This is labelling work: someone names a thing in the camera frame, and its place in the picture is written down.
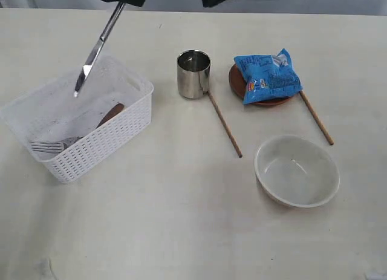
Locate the silver metal fork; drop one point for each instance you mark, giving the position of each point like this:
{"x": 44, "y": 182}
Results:
{"x": 54, "y": 147}

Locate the shiny steel cup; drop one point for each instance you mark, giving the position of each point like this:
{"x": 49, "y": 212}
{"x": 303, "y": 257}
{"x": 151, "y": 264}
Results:
{"x": 193, "y": 74}

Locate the white perforated plastic basket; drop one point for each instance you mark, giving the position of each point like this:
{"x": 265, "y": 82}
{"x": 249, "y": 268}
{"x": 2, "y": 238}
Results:
{"x": 51, "y": 113}

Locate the brown wooden spoon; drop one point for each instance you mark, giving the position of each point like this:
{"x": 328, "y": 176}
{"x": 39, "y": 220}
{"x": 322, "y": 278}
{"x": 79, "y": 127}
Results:
{"x": 111, "y": 113}

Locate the brown wooden chopstick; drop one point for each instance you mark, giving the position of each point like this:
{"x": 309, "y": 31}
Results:
{"x": 317, "y": 119}
{"x": 225, "y": 125}

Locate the round brown wooden plate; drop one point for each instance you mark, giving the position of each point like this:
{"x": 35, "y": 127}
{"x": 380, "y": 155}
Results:
{"x": 238, "y": 86}

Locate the white ceramic bowl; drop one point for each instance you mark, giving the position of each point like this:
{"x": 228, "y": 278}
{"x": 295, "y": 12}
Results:
{"x": 295, "y": 172}

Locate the blue snack packet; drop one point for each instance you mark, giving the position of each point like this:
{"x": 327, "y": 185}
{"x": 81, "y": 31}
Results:
{"x": 268, "y": 77}

